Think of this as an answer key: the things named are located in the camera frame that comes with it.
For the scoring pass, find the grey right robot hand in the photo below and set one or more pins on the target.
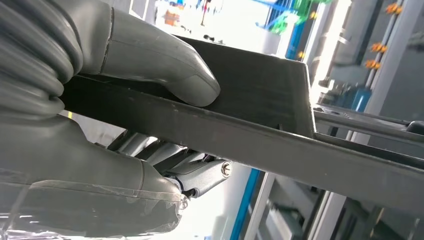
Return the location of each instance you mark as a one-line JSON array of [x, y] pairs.
[[66, 165]]

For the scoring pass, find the blue metal upright post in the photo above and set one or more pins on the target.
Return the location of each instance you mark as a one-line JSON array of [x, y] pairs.
[[245, 205]]

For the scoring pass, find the small blue box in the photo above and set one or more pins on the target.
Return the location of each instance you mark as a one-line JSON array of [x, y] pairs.
[[361, 99]]

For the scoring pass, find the green frame object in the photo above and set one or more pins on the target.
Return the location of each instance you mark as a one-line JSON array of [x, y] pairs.
[[285, 23]]

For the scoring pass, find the small orange knob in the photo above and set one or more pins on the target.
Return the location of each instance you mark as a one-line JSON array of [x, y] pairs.
[[379, 48], [373, 64], [394, 9]]

